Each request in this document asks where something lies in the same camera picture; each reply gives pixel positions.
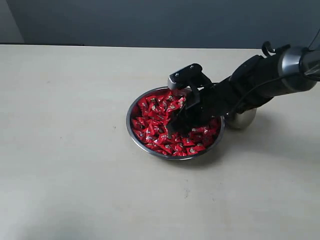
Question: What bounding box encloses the black cable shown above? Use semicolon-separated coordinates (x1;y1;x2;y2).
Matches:
232;32;320;113

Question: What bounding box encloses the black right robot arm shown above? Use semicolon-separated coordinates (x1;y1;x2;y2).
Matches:
167;42;320;135

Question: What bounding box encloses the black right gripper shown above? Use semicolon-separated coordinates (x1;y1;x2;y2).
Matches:
166;82;240;137

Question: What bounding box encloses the steel bowl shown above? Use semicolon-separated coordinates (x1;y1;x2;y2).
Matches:
125;86;226;161

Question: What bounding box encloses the pile of red candies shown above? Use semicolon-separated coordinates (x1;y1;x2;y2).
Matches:
130;91;220;157

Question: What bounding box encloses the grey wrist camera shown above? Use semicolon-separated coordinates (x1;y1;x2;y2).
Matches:
167;63;212;90

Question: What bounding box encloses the steel cup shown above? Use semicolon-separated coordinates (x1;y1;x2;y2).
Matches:
224;108;257;130

